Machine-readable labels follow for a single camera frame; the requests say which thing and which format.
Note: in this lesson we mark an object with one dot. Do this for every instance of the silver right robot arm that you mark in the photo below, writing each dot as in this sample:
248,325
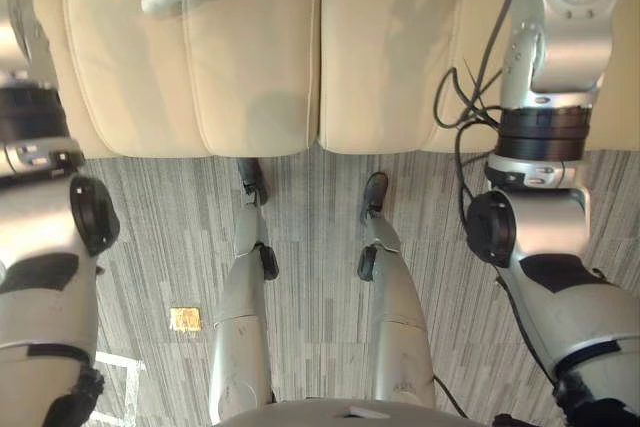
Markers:
550,227

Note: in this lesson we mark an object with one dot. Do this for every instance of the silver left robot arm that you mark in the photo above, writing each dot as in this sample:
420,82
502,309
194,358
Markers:
35,227

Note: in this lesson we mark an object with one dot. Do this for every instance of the silver right robot leg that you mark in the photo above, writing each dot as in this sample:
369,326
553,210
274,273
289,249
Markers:
395,297

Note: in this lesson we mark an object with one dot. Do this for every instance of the silver robot leg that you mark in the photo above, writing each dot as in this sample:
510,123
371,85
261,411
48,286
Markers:
243,297
395,297

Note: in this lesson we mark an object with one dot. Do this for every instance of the silver left robot leg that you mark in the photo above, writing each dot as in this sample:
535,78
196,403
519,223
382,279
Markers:
243,297

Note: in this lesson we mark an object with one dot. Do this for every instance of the cream leather sofa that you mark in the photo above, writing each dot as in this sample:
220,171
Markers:
260,57

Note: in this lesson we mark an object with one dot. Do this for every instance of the yellow floor sticker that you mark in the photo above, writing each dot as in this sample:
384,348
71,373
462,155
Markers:
185,319

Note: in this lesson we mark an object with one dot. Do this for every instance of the grey robot torso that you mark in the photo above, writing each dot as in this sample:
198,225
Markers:
325,413

